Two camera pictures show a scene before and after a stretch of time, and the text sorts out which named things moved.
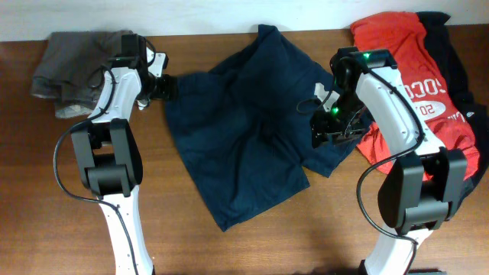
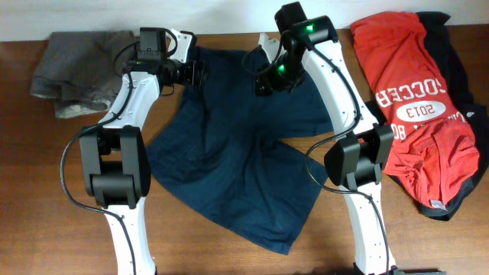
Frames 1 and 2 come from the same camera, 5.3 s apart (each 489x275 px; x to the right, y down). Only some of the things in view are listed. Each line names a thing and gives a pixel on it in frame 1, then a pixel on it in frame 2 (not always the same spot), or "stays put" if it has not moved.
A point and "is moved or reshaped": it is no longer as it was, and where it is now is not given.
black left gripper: (169, 87) -> (193, 74)
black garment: (471, 113) stays put
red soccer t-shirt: (404, 35) stays put
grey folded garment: (72, 69) stays put
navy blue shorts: (244, 128) is moved or reshaped
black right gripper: (322, 126) -> (269, 80)
